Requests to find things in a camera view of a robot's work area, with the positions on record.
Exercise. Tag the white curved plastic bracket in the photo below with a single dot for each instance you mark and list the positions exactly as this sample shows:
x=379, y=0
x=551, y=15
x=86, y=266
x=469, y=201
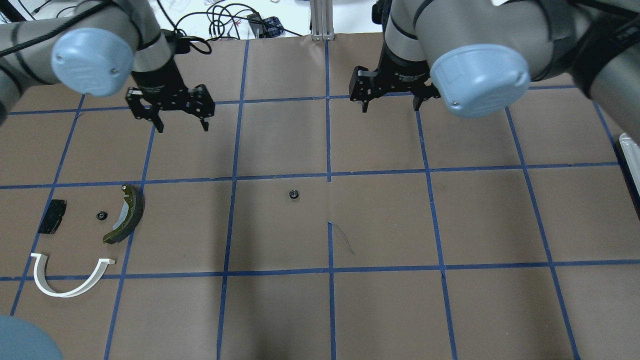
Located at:
x=42, y=282

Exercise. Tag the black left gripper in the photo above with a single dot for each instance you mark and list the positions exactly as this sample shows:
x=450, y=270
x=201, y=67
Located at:
x=161, y=81

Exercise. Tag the black brake pad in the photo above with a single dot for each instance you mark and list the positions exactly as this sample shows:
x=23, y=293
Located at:
x=53, y=217

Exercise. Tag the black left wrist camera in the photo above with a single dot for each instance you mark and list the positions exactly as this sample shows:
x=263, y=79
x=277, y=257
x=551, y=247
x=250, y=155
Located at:
x=179, y=43

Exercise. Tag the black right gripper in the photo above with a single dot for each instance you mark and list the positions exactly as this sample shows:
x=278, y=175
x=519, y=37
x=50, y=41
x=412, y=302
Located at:
x=404, y=76

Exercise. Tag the aluminium frame post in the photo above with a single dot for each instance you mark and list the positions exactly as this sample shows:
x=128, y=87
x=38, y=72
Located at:
x=322, y=20

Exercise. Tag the green curved brake shoe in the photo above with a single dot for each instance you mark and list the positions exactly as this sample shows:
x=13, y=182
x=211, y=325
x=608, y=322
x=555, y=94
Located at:
x=130, y=216

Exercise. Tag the small black bearing gear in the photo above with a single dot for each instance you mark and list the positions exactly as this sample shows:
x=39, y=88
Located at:
x=102, y=215

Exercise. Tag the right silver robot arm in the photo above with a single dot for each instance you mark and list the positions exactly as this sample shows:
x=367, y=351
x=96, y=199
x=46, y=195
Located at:
x=480, y=56

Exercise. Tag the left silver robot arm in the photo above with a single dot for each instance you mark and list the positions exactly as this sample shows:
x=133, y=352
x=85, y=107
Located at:
x=60, y=76

